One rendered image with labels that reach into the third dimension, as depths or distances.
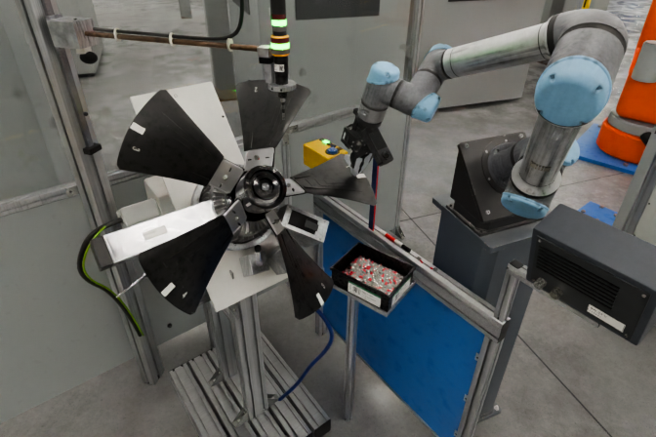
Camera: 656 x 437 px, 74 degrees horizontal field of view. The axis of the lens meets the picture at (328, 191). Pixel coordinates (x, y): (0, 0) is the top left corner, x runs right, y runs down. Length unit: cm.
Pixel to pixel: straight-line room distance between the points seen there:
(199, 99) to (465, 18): 387
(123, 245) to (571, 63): 105
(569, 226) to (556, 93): 34
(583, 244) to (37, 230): 170
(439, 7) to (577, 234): 392
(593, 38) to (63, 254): 179
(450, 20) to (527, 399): 366
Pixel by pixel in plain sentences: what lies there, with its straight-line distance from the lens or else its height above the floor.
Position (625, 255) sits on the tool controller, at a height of 124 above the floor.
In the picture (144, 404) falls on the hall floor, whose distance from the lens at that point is 228.
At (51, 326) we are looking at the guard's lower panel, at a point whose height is 43.
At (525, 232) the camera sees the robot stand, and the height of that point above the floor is 100.
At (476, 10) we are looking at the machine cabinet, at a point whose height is 108.
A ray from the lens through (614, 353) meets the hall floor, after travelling 271.
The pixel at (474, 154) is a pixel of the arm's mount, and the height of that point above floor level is 121.
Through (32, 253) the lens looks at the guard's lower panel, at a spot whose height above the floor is 78.
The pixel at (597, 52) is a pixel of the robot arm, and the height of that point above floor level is 162.
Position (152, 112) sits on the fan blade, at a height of 141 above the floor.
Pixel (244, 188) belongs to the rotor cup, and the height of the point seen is 123.
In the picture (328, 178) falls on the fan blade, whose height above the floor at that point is 116.
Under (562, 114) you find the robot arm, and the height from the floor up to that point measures 151.
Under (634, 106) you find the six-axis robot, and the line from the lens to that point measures 460.
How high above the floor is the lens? 180
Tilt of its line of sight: 31 degrees down
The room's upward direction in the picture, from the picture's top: straight up
